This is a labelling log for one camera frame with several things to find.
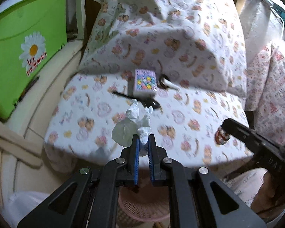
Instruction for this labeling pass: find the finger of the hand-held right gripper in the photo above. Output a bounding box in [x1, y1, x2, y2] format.
[224, 118, 274, 147]
[222, 122, 265, 154]

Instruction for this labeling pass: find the small black ring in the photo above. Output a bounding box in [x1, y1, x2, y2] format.
[158, 74, 170, 88]

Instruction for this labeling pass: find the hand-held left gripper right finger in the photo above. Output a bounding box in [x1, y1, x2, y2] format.
[148, 134, 268, 228]

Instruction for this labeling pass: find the small white plastic piece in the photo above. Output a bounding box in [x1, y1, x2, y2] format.
[163, 78, 180, 91]

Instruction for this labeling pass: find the pink plastic basket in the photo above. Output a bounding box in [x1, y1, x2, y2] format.
[117, 178, 172, 226]

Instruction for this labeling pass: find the green storage box white lid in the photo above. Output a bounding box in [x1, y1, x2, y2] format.
[0, 0, 74, 122]

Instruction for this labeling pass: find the large white tissue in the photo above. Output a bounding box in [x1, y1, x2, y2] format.
[111, 98, 155, 158]

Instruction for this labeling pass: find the purple patterned box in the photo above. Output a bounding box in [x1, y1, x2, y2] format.
[132, 69, 157, 97]

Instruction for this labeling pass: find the red printed cloth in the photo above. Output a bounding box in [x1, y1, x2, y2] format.
[244, 40, 285, 134]

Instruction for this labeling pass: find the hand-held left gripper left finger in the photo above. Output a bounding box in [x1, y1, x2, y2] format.
[17, 134, 140, 228]

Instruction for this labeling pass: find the black plastic spoon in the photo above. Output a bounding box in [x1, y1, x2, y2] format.
[112, 90, 162, 112]

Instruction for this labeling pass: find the person's right hand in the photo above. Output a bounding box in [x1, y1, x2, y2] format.
[250, 170, 285, 215]

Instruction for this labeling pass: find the grey white fabric cover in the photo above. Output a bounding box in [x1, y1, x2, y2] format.
[240, 0, 285, 53]

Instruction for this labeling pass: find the bear printed bedsheet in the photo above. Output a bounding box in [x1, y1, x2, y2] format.
[44, 0, 249, 174]

